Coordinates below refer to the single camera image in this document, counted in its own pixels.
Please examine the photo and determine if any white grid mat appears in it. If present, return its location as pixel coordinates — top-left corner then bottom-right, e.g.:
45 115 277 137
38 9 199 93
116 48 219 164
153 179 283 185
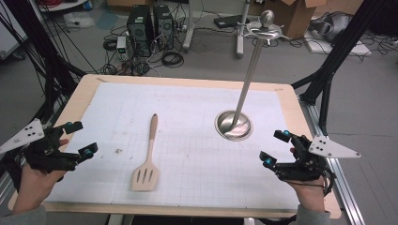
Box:
46 82 300 210

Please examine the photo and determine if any brown cardboard box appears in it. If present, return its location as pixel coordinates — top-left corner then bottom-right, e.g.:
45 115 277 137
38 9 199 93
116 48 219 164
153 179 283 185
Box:
264 0 329 40

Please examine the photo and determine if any flat white board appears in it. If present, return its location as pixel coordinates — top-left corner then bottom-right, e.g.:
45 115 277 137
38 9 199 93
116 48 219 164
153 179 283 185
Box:
304 29 374 57

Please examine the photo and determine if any white stand leg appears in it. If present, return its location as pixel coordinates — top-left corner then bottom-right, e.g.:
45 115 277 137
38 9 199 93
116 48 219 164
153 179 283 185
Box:
236 0 252 59
182 0 197 53

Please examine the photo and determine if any small white box device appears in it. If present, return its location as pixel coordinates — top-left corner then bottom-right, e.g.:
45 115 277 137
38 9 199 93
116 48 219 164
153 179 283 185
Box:
115 36 128 54

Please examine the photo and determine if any flat black device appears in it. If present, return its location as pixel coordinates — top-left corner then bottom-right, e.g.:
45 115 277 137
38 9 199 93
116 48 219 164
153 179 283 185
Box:
213 14 252 29

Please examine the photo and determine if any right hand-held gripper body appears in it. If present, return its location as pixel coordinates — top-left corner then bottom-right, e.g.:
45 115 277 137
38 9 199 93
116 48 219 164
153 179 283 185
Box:
275 134 361 182

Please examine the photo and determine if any beige slotted spatula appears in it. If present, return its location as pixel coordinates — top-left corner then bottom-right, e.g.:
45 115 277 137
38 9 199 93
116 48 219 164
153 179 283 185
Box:
130 113 161 192

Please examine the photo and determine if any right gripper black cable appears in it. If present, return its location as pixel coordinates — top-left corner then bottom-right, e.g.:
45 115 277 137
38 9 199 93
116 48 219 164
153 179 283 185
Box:
321 167 337 197

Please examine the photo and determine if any clear plastic bag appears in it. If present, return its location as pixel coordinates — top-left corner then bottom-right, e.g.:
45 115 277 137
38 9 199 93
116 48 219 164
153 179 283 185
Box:
63 11 97 29

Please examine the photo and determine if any person's right hand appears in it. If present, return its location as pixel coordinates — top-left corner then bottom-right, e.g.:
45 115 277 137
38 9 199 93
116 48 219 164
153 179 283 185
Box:
287 147 327 214

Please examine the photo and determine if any large black computer tower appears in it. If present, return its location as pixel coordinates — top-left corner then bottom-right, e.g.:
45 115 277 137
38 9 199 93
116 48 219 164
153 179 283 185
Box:
126 4 155 58

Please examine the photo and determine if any person's left hand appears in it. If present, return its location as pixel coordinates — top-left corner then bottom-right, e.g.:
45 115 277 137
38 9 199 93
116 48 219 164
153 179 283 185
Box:
12 138 69 214

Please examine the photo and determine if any grey bag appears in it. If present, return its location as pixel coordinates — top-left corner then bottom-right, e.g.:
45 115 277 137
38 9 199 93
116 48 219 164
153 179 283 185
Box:
309 11 354 43

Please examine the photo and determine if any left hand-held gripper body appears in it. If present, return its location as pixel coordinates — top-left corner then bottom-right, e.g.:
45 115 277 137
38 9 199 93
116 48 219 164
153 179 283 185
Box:
0 118 81 174

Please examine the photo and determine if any aluminium rail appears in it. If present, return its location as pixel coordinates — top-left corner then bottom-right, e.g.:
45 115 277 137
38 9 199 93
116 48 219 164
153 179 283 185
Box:
298 97 366 225

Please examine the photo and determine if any steel utensil stand with hooks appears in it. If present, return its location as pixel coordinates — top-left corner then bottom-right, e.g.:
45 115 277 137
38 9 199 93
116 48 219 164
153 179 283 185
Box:
214 9 291 142

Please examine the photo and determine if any slim black computer tower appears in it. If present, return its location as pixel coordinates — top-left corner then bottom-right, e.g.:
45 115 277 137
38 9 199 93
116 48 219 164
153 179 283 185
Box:
152 4 175 51

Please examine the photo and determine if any black metal frame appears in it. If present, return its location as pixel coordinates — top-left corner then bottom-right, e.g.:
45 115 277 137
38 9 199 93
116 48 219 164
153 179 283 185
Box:
290 0 390 136
0 0 87 191

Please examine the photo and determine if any coiled black cable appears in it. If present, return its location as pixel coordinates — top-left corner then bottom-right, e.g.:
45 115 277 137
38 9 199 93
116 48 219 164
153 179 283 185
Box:
161 51 185 68

